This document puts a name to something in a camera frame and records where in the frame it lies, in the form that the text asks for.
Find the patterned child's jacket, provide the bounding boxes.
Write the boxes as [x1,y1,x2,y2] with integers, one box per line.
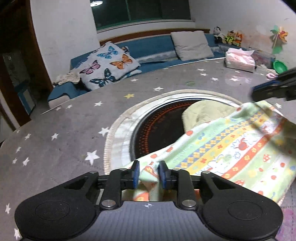
[126,101,295,203]

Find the small pink cloth scrap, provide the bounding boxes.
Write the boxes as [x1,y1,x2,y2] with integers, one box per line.
[266,73,278,79]

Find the green plastic bowl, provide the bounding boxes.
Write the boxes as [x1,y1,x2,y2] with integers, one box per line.
[273,60,288,74]

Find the clear plastic storage box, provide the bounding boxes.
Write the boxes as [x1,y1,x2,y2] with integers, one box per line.
[251,50,275,69]

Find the colourful pinwheel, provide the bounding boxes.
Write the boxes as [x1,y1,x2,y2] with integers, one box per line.
[270,25,288,55]

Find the black induction cooktop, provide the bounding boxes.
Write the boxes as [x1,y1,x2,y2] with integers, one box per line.
[129,98,201,161]

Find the pink tissue pack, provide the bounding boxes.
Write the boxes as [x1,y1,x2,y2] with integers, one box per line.
[225,48,256,73]

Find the grey star tablecloth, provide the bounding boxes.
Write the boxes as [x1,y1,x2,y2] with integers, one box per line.
[0,56,296,241]

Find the yellow orange plush toys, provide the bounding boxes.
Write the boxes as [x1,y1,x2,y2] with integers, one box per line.
[222,30,242,47]

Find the panda plush toy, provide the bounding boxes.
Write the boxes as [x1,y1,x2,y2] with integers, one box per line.
[213,26,225,44]

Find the grey cushion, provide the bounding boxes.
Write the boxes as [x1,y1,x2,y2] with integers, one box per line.
[171,31,214,61]

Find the crumpled beige cloth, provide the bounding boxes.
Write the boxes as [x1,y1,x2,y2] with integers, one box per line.
[53,72,80,86]

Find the butterfly print pillow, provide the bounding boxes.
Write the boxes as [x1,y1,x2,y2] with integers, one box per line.
[71,42,142,91]

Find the blue sofa bench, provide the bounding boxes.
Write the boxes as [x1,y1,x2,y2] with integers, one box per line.
[48,33,230,101]

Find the dark wooden doorway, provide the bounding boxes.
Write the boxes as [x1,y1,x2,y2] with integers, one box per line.
[1,1,53,130]

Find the dark window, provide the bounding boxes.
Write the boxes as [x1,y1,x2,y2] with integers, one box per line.
[90,0,191,30]

